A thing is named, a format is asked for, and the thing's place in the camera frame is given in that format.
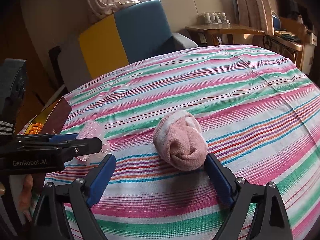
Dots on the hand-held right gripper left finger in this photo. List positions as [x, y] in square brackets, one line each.
[100, 182]

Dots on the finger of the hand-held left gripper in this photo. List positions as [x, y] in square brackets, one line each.
[85, 147]
[60, 137]

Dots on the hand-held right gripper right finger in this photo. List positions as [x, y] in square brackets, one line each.
[220, 180]

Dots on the clear pink plastic box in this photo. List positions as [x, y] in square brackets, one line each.
[92, 130]

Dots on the gold tin tray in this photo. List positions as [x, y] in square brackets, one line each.
[58, 117]

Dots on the orange plastic clip rack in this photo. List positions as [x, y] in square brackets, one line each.
[36, 127]

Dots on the pink sock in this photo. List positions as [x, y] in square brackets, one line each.
[180, 140]

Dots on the person's left hand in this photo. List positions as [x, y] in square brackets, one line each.
[25, 195]

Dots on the wooden panelled cabinet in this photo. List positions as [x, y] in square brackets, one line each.
[35, 100]

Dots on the striped tablecloth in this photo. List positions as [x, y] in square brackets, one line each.
[200, 80]

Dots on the grey yellow blue chair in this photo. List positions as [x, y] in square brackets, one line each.
[142, 30]

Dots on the beige patterned curtain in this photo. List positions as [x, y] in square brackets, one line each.
[250, 5]
[110, 0]

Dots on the wooden side table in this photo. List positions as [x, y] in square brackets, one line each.
[225, 28]

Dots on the treadle sewing table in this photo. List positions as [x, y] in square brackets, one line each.
[287, 42]

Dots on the green yellow cloth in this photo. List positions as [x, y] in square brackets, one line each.
[286, 35]

